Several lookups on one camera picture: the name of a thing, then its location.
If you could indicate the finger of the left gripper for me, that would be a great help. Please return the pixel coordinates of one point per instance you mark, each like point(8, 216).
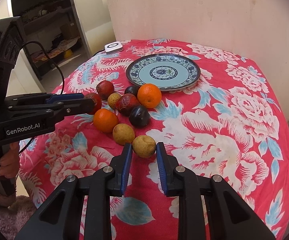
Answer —
point(62, 96)
point(59, 109)

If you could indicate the orange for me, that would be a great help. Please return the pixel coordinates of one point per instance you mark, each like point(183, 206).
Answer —
point(105, 120)
point(149, 95)

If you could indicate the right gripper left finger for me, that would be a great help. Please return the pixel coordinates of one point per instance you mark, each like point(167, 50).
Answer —
point(59, 217)

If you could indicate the pink fleece sleeve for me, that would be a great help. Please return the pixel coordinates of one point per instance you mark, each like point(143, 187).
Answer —
point(14, 213)

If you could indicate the white square wireless device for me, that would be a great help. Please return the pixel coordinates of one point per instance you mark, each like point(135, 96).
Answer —
point(113, 47)

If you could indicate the dark plum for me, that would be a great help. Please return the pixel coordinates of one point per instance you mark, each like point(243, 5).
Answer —
point(139, 117)
point(132, 90)

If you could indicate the person's left hand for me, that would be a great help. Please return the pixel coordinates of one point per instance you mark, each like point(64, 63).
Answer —
point(9, 163)

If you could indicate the yellow longan near apples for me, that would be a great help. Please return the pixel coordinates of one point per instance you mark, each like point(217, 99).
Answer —
point(113, 99)

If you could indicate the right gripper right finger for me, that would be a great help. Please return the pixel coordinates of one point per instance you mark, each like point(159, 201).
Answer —
point(209, 208)

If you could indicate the dark red apple centre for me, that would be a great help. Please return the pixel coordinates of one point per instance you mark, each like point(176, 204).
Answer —
point(126, 104)

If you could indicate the tan longan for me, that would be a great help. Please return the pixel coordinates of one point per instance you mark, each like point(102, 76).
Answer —
point(123, 133)
point(144, 146)

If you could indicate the red floral tablecloth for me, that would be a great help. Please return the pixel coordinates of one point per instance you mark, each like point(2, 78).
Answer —
point(228, 123)

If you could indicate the wrinkled brown-red apple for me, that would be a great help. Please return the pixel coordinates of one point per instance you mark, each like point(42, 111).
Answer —
point(97, 102)

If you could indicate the blue patterned ceramic plate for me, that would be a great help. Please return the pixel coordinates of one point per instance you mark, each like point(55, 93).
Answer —
point(167, 71)

